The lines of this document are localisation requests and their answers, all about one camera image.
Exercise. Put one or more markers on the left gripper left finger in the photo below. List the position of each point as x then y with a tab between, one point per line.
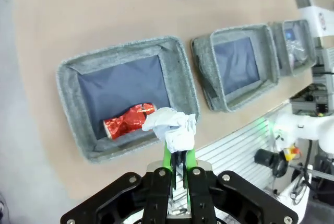
130	200

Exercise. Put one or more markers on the crushed red soda can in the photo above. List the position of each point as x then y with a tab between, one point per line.
122	126

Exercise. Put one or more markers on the white paper ball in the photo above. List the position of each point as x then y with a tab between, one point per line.
174	127

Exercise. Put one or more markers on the yellow emergency stop button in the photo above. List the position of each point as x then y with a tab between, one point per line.
291	153

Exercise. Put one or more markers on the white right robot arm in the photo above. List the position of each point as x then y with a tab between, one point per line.
310	127

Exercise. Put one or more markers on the grey fabric basket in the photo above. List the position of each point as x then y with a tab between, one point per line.
208	77
278	46
78	119

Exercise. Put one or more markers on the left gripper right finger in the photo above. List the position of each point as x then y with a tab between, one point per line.
235	203

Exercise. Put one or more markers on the aluminium equipment rack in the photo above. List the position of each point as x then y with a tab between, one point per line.
323	77

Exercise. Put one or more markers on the aluminium profile base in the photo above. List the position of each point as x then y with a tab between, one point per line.
229	151

